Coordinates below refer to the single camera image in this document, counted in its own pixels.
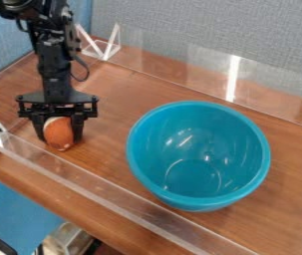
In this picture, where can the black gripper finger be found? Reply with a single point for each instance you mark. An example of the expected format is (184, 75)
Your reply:
(38, 122)
(78, 125)

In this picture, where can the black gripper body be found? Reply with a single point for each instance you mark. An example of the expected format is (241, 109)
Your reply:
(58, 101)

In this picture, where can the brown toy mushroom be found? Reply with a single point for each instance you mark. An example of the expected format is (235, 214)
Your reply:
(58, 133)

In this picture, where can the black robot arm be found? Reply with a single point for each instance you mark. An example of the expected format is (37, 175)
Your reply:
(47, 21)

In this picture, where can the blue plastic bowl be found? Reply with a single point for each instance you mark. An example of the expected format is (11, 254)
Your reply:
(199, 154)

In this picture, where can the clear acrylic front barrier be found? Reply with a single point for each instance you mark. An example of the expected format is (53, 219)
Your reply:
(101, 206)

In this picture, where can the clear acrylic barrier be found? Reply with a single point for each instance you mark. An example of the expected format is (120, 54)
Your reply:
(101, 206)
(224, 76)

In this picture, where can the clear acrylic back barrier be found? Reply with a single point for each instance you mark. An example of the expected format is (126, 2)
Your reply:
(224, 76)

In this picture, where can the clear acrylic corner bracket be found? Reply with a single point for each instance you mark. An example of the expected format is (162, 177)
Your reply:
(98, 48)

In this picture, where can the metal table leg frame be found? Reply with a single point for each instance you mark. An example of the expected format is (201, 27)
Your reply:
(69, 240)

